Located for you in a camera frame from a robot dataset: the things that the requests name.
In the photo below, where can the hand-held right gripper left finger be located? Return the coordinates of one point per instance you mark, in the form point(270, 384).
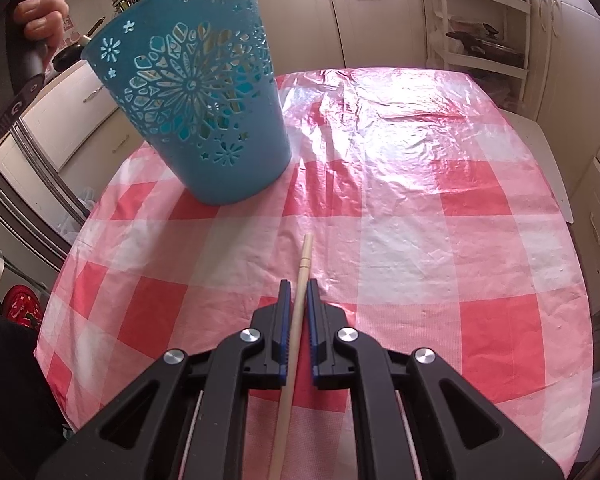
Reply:
point(285, 340)

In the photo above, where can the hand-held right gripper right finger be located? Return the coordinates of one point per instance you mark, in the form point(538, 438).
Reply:
point(314, 340)

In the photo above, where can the pale wooden chopstick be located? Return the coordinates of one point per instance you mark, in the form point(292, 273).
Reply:
point(304, 270)

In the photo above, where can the blue perforated plastic basket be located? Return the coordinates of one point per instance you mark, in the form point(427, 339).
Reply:
point(230, 175)

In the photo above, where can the person's left hand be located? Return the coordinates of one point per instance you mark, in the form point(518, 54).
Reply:
point(45, 15)

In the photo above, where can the black frying pan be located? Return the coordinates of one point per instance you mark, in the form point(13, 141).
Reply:
point(67, 57)

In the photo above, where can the cream cabinet with wide drawers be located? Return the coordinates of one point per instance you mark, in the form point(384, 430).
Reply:
point(80, 110)

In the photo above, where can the white plastic bag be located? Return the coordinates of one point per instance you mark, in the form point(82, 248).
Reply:
point(80, 210)

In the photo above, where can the pink checkered plastic tablecloth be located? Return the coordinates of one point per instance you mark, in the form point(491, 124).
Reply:
point(430, 260)

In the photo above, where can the red floral cloth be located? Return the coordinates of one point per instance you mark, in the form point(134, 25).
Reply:
point(22, 305)

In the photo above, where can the white board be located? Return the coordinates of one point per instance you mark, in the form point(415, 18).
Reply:
point(545, 160)

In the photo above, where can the cream sink cabinet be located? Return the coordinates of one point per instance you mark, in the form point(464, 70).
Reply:
point(380, 20)

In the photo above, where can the metal pan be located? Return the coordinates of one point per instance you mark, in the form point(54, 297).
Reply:
point(495, 50)

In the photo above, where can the white storage trolley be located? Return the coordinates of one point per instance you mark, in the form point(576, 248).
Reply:
point(444, 20)

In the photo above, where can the cream cabinet with panelled drawers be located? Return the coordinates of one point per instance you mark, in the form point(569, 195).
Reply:
point(570, 60)

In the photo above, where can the dark sliding door frame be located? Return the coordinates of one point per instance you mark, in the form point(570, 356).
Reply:
point(25, 220)

